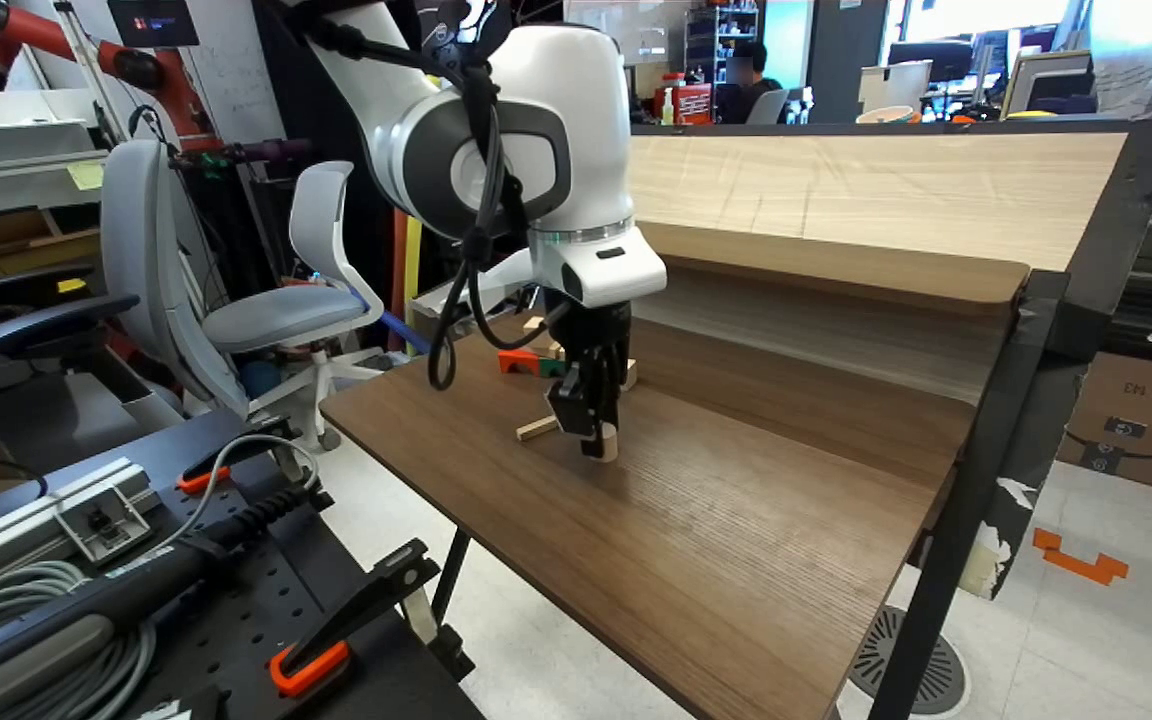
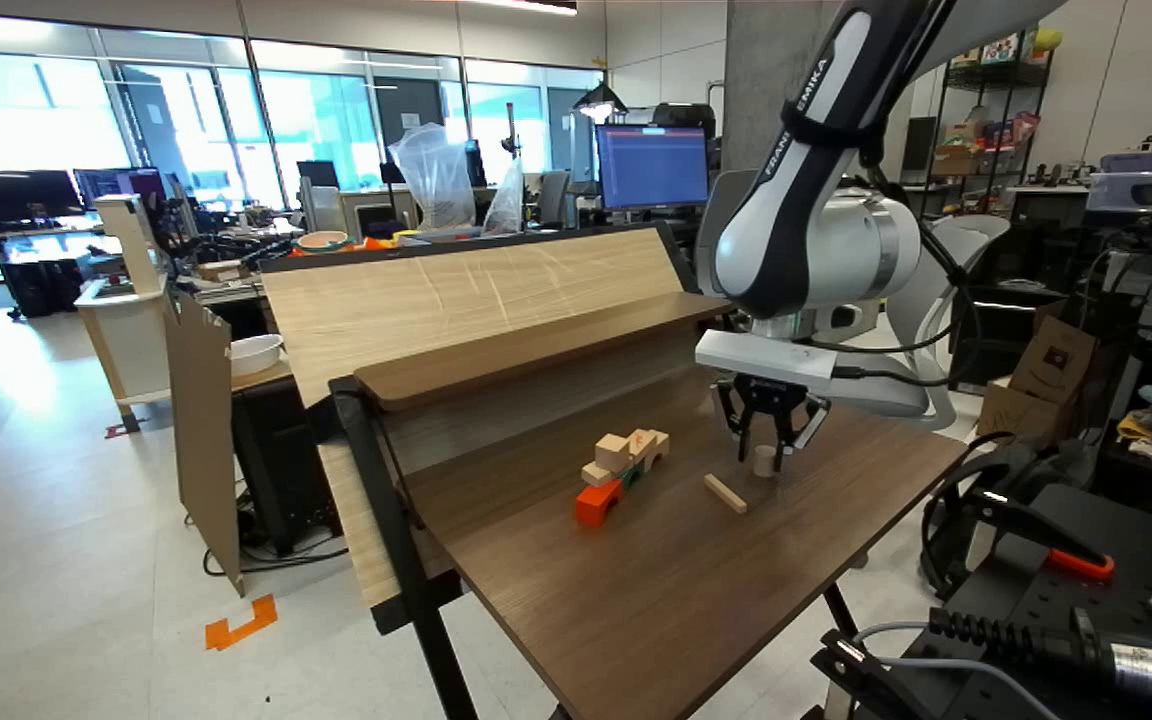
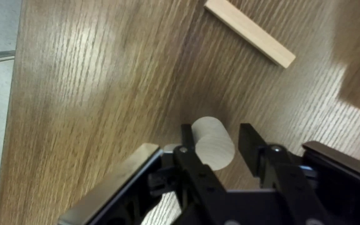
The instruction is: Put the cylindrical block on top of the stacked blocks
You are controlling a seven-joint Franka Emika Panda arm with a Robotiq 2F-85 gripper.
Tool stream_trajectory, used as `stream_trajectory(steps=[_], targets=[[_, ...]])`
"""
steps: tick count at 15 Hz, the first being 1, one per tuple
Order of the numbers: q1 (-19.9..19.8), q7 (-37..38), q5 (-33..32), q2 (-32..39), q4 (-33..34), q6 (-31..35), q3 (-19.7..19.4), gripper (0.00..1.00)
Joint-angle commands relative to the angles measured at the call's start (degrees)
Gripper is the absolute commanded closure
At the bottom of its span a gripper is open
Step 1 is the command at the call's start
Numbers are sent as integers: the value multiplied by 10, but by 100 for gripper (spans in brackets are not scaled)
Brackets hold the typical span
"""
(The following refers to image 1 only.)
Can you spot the green wooden block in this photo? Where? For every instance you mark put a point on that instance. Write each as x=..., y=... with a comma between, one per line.
x=550, y=357

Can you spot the natural wood end block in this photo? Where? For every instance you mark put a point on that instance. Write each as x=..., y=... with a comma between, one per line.
x=628, y=377

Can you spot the silver framed monitor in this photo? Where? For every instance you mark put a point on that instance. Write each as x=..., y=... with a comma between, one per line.
x=1050, y=82

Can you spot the black perforated robot table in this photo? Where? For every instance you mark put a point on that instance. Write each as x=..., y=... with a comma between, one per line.
x=242, y=625

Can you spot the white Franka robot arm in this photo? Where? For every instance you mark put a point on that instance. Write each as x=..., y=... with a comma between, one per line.
x=511, y=132

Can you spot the gray armrest office chair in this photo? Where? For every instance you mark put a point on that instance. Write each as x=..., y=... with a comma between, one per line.
x=159, y=283

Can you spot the red robot arm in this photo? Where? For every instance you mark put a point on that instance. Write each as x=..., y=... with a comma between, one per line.
x=98, y=61

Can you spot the printed cardboard shipping box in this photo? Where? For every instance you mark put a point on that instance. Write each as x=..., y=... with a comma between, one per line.
x=1142, y=421

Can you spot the white frame office chair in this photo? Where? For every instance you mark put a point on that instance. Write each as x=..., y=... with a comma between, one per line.
x=299, y=300

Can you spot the dark wood desk shelf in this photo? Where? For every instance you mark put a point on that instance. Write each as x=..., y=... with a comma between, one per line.
x=840, y=266

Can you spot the aluminium extrusion rail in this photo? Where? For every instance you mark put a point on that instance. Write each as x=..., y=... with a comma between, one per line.
x=19, y=513

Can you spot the light wood desk back panel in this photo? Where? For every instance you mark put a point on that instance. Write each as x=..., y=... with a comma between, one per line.
x=870, y=194

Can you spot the seated person dark hair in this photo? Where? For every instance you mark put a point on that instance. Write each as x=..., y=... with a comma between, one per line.
x=742, y=82

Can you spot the thin wooden stick block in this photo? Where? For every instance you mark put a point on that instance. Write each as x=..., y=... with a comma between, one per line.
x=537, y=431

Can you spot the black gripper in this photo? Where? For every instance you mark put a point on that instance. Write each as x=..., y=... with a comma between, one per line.
x=595, y=340

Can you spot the small natural wood cube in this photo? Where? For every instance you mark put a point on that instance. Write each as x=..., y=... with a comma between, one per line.
x=532, y=324

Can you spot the round floor drain grate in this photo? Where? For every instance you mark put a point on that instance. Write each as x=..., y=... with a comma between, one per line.
x=914, y=660

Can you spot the orange wooden block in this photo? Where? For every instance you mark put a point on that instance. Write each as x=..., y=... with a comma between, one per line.
x=517, y=363

